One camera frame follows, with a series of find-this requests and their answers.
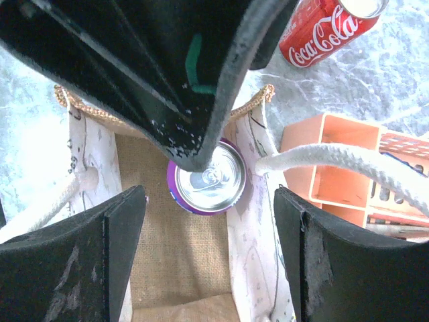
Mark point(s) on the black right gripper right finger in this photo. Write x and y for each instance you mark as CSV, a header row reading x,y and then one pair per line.
x,y
338,271

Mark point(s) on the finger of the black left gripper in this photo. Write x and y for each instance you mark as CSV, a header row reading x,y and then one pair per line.
x,y
171,69

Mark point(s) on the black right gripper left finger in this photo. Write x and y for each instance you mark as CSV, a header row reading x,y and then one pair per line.
x,y
76,269

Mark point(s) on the canvas bag with rope handles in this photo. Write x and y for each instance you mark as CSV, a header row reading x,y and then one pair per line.
x,y
189,267

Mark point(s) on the purple Fanta can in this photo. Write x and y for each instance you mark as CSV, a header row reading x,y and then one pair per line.
x,y
215,189

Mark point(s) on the peach plastic desk organizer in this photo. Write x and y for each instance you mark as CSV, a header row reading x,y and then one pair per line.
x,y
349,195

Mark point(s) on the red Coca-Cola can left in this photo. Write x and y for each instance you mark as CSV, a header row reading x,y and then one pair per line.
x,y
318,28

